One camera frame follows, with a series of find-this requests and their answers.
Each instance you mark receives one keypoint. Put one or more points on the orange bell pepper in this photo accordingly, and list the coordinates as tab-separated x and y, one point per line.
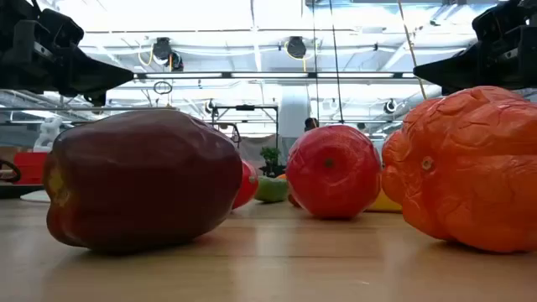
470	168

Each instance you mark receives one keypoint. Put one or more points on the dark red bell pepper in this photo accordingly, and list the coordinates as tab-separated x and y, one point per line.
142	180

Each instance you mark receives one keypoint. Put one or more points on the yellow banana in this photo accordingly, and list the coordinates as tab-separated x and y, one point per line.
384	204

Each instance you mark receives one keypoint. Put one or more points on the red round fruit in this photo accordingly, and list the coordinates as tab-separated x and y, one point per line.
333	176

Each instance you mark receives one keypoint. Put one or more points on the shiny red apple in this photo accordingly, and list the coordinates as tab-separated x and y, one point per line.
248	186

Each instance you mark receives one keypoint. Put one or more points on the green cucumber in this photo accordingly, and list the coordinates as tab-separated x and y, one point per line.
272	191

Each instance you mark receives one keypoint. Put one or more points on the small black ceiling reel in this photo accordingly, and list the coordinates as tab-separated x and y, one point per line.
390	106
210	107

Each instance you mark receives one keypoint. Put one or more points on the red storage box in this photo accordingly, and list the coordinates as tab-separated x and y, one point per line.
31	168

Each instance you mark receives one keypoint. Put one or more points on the white round mat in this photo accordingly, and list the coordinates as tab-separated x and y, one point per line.
35	197

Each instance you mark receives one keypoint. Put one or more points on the person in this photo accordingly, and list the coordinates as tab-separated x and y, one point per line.
311	124

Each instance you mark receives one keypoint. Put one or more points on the white building column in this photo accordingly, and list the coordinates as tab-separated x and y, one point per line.
293	109

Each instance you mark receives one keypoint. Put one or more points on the green potted plant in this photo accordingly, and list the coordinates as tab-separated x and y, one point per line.
270	156

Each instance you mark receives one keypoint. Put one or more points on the orange tangerine cluster with leaves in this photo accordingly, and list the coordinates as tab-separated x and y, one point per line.
282	177

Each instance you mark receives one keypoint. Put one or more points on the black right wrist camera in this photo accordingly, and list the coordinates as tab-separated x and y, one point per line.
491	23

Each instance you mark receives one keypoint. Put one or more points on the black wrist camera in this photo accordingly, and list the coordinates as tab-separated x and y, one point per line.
60	27
491	23

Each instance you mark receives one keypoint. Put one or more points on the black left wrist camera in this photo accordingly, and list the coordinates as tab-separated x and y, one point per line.
60	27

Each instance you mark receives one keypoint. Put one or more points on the black metal rack frame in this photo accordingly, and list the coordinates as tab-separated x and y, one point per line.
245	107

